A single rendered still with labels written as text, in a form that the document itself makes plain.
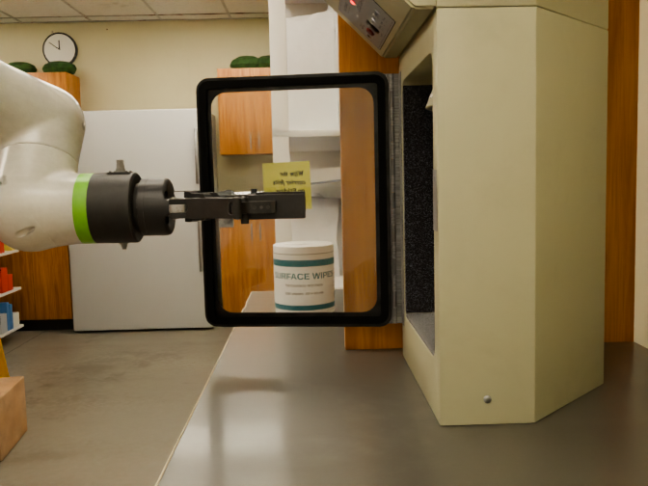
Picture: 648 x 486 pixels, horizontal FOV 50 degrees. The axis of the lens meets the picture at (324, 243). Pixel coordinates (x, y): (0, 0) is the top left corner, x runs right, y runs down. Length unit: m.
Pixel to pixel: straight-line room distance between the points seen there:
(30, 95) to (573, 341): 0.75
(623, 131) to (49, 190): 0.89
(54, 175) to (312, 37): 1.39
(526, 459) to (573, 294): 0.25
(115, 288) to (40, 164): 5.00
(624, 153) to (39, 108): 0.90
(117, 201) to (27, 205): 0.11
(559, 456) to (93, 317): 5.44
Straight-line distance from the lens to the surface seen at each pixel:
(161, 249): 5.81
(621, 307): 1.28
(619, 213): 1.26
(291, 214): 0.85
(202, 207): 0.85
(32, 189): 0.94
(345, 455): 0.76
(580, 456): 0.79
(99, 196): 0.91
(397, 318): 1.13
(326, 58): 2.19
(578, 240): 0.92
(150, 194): 0.91
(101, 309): 6.00
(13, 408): 3.66
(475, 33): 0.81
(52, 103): 1.00
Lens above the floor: 1.23
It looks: 5 degrees down
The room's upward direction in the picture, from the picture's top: 1 degrees counter-clockwise
